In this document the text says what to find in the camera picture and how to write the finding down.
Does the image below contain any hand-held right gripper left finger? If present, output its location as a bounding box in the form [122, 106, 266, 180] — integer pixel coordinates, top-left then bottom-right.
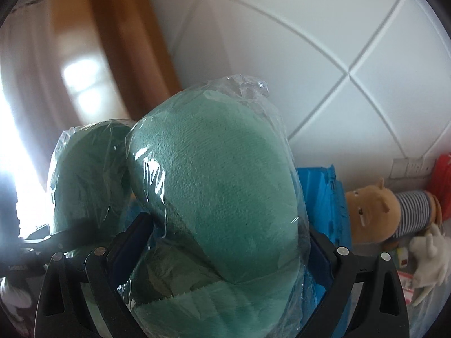
[35, 213, 154, 338]

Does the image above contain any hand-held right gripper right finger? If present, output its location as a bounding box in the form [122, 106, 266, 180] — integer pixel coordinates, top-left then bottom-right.
[299, 230, 411, 338]

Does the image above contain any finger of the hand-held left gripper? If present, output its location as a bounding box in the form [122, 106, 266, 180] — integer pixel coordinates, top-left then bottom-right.
[21, 223, 71, 250]

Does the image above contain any blue plastic crate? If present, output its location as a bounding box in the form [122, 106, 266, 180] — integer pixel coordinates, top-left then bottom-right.
[296, 165, 353, 338]

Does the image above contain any green plush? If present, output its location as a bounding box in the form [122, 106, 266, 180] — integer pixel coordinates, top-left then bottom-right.
[47, 74, 318, 338]

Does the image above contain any brown capybara plush striped shirt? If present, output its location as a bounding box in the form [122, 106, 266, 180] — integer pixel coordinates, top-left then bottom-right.
[345, 179, 444, 250]

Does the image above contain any red and white carton box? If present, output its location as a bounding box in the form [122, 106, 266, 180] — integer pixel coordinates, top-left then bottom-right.
[396, 247, 413, 268]

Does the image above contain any white plush rabbit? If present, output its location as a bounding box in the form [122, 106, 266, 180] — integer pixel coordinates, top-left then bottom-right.
[409, 223, 446, 307]

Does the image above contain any red toy suitcase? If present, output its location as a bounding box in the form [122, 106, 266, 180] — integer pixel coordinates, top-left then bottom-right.
[428, 153, 451, 198]

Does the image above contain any white curtain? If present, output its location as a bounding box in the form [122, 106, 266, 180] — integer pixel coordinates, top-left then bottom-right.
[0, 7, 117, 219]

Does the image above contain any white wall socket panel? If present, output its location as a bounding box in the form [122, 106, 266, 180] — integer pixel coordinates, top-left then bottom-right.
[390, 157, 432, 178]

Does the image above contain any wooden door frame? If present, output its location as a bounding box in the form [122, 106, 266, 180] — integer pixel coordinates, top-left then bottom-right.
[88, 0, 182, 127]

